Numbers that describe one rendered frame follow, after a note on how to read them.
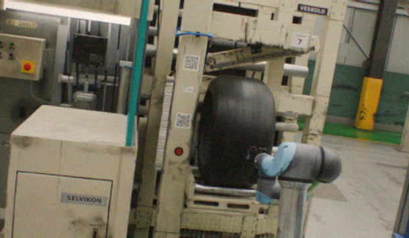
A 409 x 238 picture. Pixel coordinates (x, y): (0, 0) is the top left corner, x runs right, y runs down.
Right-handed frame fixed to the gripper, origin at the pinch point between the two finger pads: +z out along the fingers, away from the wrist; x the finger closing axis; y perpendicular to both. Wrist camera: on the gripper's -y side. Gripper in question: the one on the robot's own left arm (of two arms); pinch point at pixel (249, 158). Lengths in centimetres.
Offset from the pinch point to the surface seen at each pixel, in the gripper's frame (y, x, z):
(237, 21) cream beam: 69, 6, 39
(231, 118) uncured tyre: 18.1, 11.4, 0.8
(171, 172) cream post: -14.2, 33.3, 23.1
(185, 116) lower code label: 15.2, 30.3, 19.3
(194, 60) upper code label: 43, 30, 16
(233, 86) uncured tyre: 33.1, 9.8, 11.0
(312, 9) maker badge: 87, -45, 68
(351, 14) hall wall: 251, -430, 852
